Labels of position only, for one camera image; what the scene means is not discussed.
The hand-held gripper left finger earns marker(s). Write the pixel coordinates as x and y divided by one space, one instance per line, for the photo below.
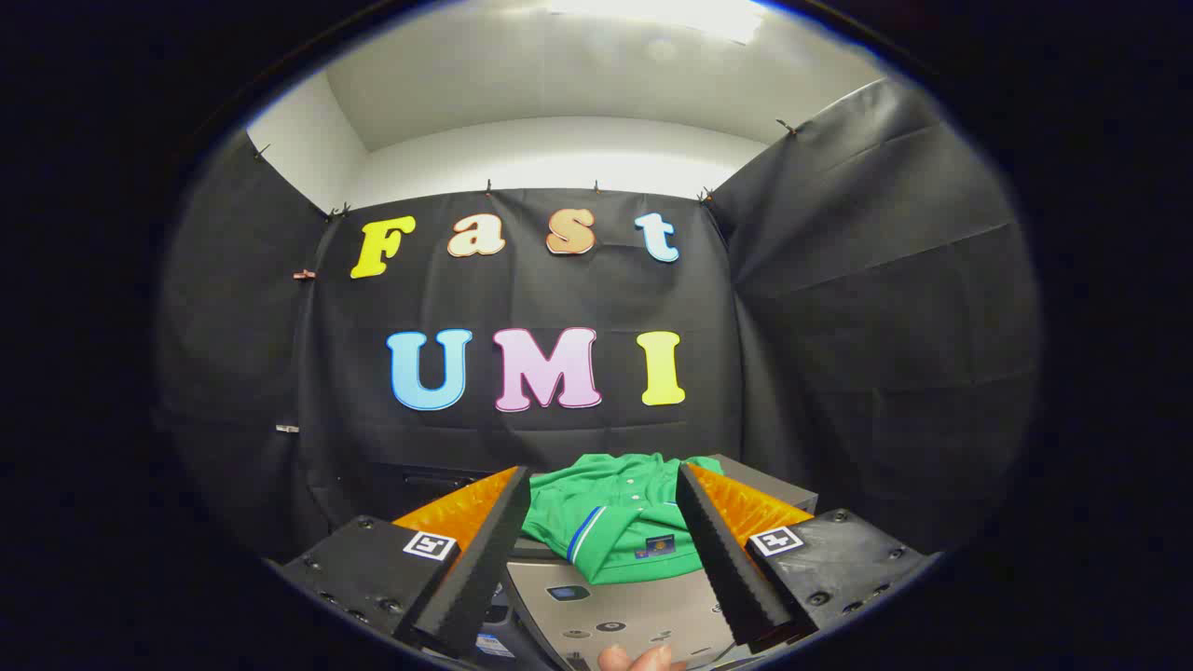
485 559

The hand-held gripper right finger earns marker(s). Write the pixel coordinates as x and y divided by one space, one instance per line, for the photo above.
722 559

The green polo shirt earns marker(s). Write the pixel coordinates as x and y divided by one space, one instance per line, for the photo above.
615 522

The grey cabinet appliance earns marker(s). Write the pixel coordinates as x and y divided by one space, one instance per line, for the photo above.
634 610

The black backdrop cloth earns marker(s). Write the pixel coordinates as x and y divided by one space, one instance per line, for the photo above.
559 298

